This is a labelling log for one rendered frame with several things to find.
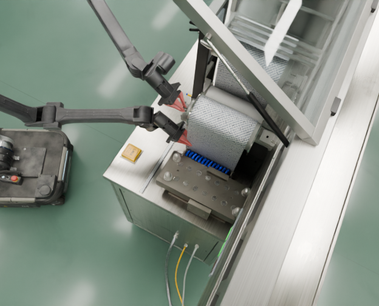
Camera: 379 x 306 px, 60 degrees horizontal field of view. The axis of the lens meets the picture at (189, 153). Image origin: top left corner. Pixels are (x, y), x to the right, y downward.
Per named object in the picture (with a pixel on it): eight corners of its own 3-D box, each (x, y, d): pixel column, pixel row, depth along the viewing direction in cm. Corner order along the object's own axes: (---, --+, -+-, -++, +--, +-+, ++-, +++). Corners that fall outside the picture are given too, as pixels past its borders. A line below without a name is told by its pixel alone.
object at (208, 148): (186, 147, 147) (188, 127, 130) (233, 171, 144) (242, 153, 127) (185, 149, 147) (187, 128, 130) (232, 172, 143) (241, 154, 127)
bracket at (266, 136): (263, 131, 123) (264, 128, 121) (277, 138, 122) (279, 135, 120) (257, 141, 121) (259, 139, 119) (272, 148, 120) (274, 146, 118)
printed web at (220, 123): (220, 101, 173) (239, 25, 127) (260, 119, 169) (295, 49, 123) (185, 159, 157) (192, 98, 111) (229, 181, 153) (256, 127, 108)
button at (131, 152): (129, 144, 159) (129, 142, 157) (141, 151, 158) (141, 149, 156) (121, 156, 156) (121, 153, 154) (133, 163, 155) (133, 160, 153)
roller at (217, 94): (211, 96, 148) (214, 79, 137) (262, 120, 144) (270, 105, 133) (198, 116, 143) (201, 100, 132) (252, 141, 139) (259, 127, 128)
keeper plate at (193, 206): (188, 206, 146) (190, 198, 136) (208, 216, 145) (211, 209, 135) (186, 210, 145) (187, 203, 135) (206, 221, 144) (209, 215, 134)
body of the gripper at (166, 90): (160, 107, 125) (146, 93, 121) (172, 87, 129) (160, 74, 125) (170, 105, 120) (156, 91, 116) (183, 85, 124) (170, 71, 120)
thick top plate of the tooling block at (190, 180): (174, 155, 150) (174, 149, 145) (253, 195, 144) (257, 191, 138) (156, 184, 143) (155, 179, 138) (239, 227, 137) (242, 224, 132)
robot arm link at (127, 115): (40, 126, 129) (43, 101, 132) (46, 130, 135) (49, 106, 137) (149, 125, 128) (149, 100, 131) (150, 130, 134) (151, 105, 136)
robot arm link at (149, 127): (140, 124, 129) (141, 104, 131) (129, 132, 138) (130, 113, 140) (167, 130, 135) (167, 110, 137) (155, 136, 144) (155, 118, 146)
